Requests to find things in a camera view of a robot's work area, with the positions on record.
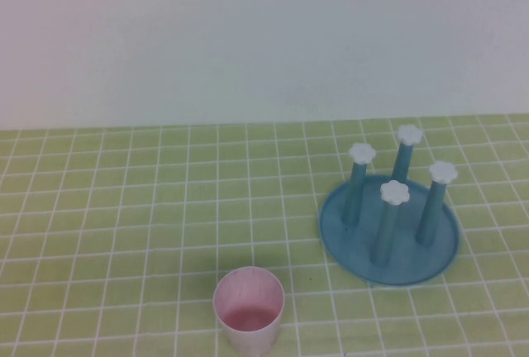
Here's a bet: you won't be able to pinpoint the pink plastic cup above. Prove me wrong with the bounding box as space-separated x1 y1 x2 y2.
212 264 286 354

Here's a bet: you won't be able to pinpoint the blue cup stand white caps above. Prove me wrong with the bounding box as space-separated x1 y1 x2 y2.
317 124 462 288

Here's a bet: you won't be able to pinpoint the green checked tablecloth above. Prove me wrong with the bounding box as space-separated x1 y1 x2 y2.
0 112 529 357

